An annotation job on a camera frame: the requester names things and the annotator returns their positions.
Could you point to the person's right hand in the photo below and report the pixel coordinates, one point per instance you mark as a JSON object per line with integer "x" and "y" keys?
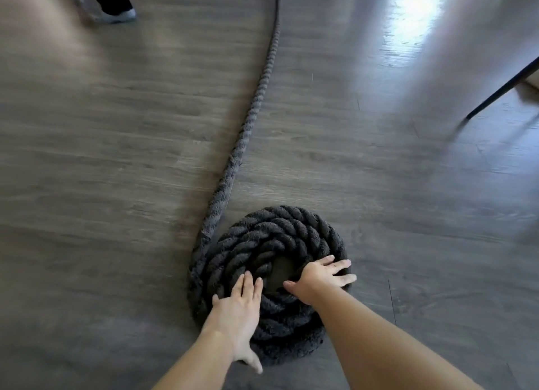
{"x": 322, "y": 280}

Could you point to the person's left hand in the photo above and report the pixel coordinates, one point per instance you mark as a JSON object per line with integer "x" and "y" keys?
{"x": 233, "y": 322}

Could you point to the person's right forearm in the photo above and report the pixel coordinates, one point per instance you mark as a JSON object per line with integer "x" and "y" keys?
{"x": 379, "y": 347}

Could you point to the dark chair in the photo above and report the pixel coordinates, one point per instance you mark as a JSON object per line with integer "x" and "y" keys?
{"x": 501, "y": 89}

